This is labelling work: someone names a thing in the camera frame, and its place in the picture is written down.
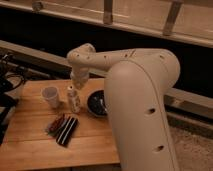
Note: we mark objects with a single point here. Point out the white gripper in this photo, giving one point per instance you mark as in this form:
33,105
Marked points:
79,77

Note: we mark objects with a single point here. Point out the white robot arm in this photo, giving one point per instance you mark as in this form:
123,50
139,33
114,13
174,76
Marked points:
134,89

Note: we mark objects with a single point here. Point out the clear plastic bottle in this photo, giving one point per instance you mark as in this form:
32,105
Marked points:
73,99

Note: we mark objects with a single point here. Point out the black bowl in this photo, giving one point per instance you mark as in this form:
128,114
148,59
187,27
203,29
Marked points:
96,104

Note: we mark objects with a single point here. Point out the translucent plastic cup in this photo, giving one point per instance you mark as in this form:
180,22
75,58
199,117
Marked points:
51,95

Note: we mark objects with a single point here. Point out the wooden table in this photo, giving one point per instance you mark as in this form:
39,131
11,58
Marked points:
27,146

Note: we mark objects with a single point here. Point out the red snack packet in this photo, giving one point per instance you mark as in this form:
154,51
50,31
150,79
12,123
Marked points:
54,127

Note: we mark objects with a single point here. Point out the black striped chip bag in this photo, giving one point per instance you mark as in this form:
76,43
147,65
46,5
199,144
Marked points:
67,131

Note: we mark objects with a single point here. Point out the metal window railing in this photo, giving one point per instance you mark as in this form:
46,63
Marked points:
187,21

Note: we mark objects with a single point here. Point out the black equipment with cables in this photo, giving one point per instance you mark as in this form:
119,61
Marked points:
11,85

